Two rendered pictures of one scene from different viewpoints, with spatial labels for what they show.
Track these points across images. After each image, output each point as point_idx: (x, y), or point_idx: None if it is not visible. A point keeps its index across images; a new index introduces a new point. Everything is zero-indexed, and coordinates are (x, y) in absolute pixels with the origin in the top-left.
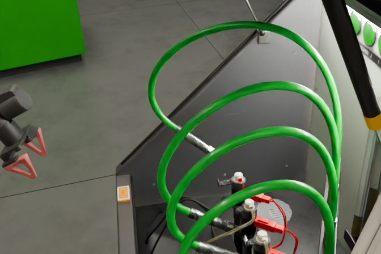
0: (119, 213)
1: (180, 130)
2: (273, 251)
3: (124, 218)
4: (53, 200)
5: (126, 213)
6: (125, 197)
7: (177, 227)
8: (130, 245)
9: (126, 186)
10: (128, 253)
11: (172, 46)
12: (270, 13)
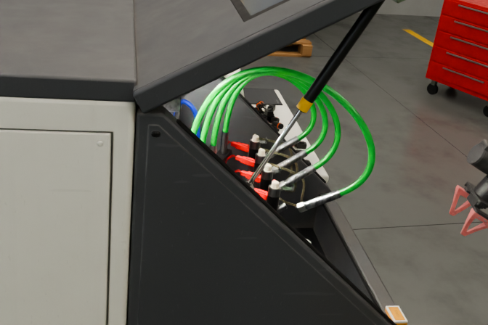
0: (390, 299)
1: (328, 99)
2: (253, 159)
3: (383, 293)
4: None
5: (383, 298)
6: (391, 307)
7: (319, 136)
8: (365, 270)
9: (396, 320)
10: (364, 263)
11: (354, 107)
12: (234, 178)
